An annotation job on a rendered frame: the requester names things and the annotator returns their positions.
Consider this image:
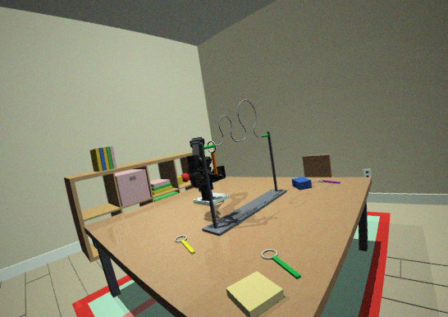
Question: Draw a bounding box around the yellow handle with grey loop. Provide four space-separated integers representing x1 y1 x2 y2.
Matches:
174 235 195 254

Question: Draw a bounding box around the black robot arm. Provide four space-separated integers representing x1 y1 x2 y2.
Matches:
186 137 212 201

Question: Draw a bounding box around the green bar with grey loop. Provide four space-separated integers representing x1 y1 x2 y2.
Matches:
261 249 301 279

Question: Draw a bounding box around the pale yellow flat block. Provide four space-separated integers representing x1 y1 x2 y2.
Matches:
226 271 284 317

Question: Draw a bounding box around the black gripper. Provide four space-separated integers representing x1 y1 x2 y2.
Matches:
191 166 226 188

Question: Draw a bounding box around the blue rectangular block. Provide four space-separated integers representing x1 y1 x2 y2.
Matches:
292 177 312 190

